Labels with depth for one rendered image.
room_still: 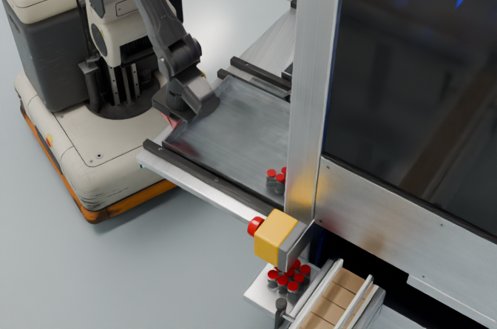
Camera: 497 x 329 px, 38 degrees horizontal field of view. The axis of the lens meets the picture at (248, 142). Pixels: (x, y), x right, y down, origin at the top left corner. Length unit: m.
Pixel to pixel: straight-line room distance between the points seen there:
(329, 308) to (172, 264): 1.22
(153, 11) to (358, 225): 0.56
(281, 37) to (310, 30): 0.88
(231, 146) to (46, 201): 1.23
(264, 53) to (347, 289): 0.73
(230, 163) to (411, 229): 0.53
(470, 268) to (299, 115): 0.37
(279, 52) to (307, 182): 0.66
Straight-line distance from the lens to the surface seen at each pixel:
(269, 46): 1.89
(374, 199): 1.21
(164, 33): 1.42
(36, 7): 2.31
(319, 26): 1.02
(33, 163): 2.87
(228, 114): 1.71
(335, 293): 1.37
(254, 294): 1.42
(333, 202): 1.27
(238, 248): 2.52
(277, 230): 1.32
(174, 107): 1.56
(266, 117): 1.70
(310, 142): 1.19
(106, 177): 2.42
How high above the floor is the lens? 2.12
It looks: 49 degrees down
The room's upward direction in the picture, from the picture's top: straight up
